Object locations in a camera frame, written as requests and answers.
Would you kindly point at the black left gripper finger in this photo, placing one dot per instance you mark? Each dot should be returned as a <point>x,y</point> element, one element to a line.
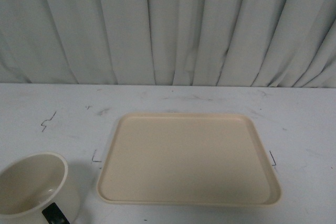
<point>54,215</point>

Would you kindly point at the beige rectangular plastic tray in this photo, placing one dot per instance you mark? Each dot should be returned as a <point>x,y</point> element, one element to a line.
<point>197,159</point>

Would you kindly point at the white pleated curtain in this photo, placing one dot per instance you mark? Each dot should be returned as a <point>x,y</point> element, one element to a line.
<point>242,43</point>

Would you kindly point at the cream ceramic mug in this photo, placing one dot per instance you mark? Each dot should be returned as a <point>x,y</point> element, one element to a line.
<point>31,184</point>

